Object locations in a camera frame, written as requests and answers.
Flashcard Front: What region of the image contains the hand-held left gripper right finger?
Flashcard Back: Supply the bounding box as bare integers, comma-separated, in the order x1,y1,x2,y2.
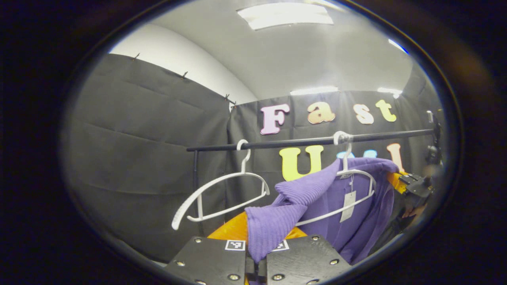
266,228,352,285

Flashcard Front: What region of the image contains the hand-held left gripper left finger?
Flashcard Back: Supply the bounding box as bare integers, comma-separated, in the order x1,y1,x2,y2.
164,212,248,285

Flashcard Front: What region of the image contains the purple ribbed knit cardigan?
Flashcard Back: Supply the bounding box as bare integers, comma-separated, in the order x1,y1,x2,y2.
245,157,400,265

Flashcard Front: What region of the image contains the white plastic clothes hanger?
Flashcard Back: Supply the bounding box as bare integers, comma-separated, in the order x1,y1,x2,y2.
172,139,271,231
295,131,377,227

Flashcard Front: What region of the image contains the black metal clothes rack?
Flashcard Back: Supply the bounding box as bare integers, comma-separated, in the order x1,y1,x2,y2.
186,127,436,238

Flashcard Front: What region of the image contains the small ceiling light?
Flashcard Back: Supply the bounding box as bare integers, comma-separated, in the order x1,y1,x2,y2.
377,87,402,99

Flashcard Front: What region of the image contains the long ceiling light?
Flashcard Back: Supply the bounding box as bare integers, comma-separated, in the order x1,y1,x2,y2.
290,86,339,96

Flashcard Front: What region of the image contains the black backdrop cloth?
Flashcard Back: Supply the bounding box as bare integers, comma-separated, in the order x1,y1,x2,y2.
61,53,444,262

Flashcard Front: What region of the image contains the large ceiling light panel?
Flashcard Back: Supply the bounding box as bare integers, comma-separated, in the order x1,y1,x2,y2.
237,3,334,31

